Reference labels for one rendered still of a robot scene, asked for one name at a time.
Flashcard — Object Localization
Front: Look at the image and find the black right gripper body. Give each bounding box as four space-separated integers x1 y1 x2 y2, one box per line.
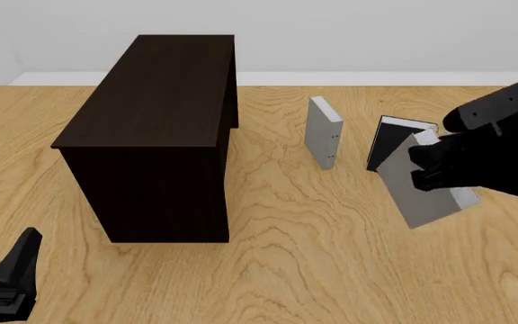
438 132 487 191

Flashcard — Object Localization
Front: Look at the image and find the grey book with dotted spine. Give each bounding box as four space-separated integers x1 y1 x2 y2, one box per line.
304 95 344 171

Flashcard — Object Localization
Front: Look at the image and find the black book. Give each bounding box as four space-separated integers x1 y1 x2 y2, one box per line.
366 115 440 173

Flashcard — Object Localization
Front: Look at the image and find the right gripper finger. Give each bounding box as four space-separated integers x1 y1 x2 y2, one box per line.
410 167 457 193
407 139 450 172

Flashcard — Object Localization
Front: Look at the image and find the dark wood cabinet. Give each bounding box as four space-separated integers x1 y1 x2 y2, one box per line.
50 33 240 244

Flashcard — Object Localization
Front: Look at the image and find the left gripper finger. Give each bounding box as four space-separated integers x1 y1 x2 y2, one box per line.
0 227 43 299

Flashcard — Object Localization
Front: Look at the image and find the flat plate on black stalk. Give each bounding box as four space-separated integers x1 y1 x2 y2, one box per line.
442 76 518 136

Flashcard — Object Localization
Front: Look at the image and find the plain grey book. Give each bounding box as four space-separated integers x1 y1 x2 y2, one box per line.
375 129 482 230

